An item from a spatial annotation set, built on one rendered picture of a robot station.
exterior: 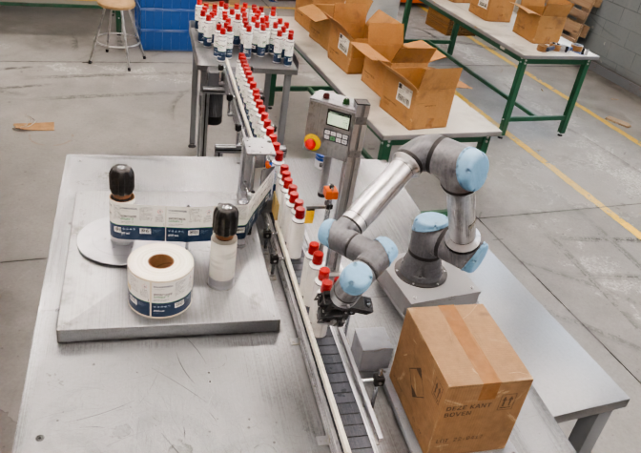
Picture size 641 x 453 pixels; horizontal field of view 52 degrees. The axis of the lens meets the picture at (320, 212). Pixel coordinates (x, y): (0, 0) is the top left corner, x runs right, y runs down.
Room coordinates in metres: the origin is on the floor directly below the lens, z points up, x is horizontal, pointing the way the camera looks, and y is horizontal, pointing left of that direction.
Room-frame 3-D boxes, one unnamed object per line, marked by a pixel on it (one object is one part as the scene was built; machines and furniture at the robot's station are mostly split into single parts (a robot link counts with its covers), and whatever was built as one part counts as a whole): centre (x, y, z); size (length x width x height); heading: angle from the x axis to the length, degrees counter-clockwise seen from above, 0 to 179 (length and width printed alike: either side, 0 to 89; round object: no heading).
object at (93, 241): (1.90, 0.67, 0.89); 0.31 x 0.31 x 0.01
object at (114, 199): (1.90, 0.67, 1.04); 0.09 x 0.09 x 0.29
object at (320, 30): (4.91, 0.14, 0.97); 0.44 x 0.38 x 0.37; 120
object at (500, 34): (6.61, -1.33, 0.39); 2.20 x 0.80 x 0.78; 25
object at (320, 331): (1.59, -0.05, 0.98); 0.05 x 0.05 x 0.20
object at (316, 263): (1.73, -0.02, 0.98); 0.05 x 0.05 x 0.20
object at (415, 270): (1.96, -0.39, 0.97); 0.15 x 0.15 x 0.10
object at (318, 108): (2.05, 0.00, 1.38); 0.17 x 0.10 x 0.19; 73
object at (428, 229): (1.95, -0.39, 1.09); 0.13 x 0.12 x 0.14; 54
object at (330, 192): (1.95, 0.01, 1.05); 0.10 x 0.04 x 0.33; 108
